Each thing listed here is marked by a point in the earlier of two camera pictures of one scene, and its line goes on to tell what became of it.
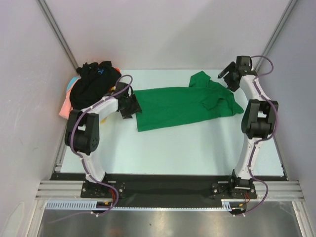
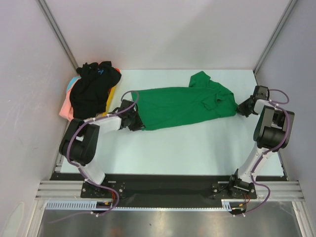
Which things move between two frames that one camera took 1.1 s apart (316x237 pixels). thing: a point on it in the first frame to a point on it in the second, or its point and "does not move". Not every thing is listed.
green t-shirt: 167,107 does not move
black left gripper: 135,109 to 139,125
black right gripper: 230,76 to 246,107
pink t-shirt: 66,107 does not move
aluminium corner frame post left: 51,18 does not move
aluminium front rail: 277,190 does not move
